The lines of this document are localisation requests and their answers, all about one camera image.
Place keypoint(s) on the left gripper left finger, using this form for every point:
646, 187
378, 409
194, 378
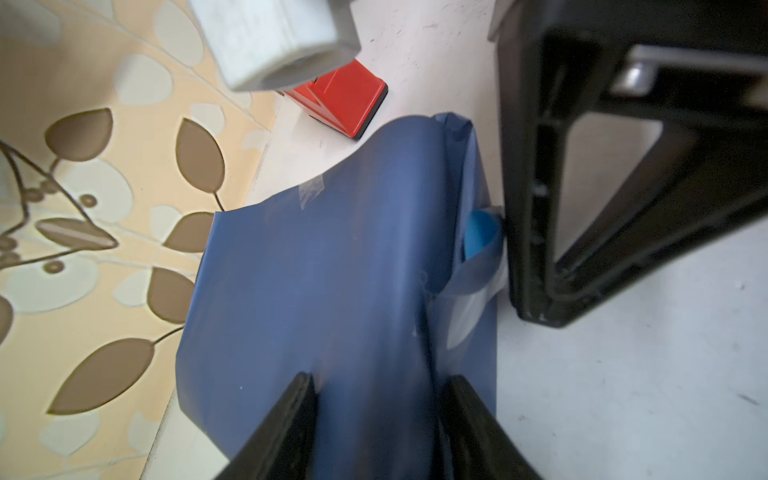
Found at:
282, 445

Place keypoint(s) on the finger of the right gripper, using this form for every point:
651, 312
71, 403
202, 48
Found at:
632, 132

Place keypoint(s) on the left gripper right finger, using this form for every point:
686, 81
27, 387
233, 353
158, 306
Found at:
477, 447

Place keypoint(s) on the light blue wrapping paper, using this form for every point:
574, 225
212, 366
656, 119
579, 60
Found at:
379, 278

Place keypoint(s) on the red tape dispenser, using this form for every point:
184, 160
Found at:
345, 99

